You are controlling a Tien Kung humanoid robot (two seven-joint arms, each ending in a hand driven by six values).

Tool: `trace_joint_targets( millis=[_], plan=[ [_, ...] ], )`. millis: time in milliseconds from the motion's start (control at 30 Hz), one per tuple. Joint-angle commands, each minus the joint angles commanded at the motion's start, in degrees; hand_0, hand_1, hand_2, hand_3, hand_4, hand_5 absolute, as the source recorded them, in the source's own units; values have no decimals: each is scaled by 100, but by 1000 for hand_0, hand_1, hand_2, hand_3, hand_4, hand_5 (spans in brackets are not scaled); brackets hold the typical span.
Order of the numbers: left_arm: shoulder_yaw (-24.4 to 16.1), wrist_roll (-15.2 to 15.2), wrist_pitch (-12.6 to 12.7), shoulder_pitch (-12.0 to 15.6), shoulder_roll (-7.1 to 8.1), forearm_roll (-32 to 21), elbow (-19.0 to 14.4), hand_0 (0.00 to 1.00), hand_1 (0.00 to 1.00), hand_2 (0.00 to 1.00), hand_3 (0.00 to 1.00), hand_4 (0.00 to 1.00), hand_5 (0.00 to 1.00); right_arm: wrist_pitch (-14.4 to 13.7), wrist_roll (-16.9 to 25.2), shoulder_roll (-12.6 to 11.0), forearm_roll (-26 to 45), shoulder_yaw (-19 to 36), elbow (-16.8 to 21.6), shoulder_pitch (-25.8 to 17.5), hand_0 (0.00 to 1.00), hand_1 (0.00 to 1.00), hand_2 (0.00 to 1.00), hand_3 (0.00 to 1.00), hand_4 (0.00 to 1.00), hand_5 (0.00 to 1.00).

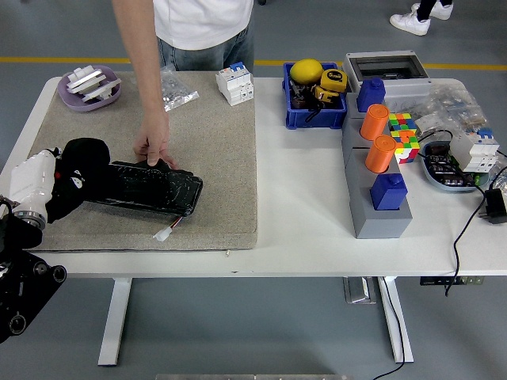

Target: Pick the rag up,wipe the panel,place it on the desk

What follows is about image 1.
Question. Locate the white plastic bracket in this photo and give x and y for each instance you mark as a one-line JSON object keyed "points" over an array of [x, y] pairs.
{"points": [[85, 77], [101, 90]]}

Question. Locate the black table control panel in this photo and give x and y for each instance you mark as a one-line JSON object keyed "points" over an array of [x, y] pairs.
{"points": [[435, 281]]}

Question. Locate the purple tray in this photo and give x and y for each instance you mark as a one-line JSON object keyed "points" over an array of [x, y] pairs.
{"points": [[69, 103]]}

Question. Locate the blue-grey tray with electronics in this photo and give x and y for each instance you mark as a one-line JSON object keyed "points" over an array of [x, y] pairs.
{"points": [[441, 170]]}

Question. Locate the person's right hand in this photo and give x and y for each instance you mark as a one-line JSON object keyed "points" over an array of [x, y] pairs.
{"points": [[154, 134]]}

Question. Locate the dark metal tool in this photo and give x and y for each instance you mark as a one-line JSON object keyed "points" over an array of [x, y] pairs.
{"points": [[301, 102]]}

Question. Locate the grey block holder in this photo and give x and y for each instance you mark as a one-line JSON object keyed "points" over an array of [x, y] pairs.
{"points": [[380, 225]]}

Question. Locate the person's right forearm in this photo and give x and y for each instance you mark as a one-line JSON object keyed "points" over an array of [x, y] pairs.
{"points": [[146, 71]]}

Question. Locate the blue plastic bin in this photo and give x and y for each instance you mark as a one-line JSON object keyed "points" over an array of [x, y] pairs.
{"points": [[317, 118]]}

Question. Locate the orange cylinder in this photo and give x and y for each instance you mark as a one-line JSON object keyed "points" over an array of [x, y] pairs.
{"points": [[380, 154], [374, 122]]}

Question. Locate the black power adapter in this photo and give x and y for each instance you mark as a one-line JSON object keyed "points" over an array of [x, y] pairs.
{"points": [[495, 206]]}

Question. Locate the yellow ball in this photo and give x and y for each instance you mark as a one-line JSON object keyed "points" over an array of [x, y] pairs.
{"points": [[306, 71]]}

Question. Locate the colourful puzzle cube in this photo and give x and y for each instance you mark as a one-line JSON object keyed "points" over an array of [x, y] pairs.
{"points": [[402, 122], [406, 148]]}

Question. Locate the clear bag of screws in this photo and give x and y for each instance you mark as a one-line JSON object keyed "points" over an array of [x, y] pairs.
{"points": [[180, 93]]}

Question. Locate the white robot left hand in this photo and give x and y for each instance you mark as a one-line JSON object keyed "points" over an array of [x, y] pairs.
{"points": [[31, 178]]}

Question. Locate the silver metal box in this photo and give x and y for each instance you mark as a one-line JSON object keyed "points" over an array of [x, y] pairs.
{"points": [[358, 291]]}

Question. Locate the clear bags of parts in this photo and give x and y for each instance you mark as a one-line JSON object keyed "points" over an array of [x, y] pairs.
{"points": [[451, 107]]}

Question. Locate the blue square block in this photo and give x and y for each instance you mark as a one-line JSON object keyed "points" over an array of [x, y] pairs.
{"points": [[388, 194], [370, 95]]}

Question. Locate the white circuit breaker blue switch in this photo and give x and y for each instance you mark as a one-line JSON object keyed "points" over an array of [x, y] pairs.
{"points": [[233, 85], [475, 152]]}

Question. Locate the grey-brown mat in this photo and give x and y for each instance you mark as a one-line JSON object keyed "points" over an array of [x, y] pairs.
{"points": [[222, 178]]}

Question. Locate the white table leg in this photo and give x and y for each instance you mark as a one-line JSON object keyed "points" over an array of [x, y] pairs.
{"points": [[396, 320], [115, 320]]}

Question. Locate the grey electrical enclosure box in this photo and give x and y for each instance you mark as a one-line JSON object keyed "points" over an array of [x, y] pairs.
{"points": [[408, 91]]}

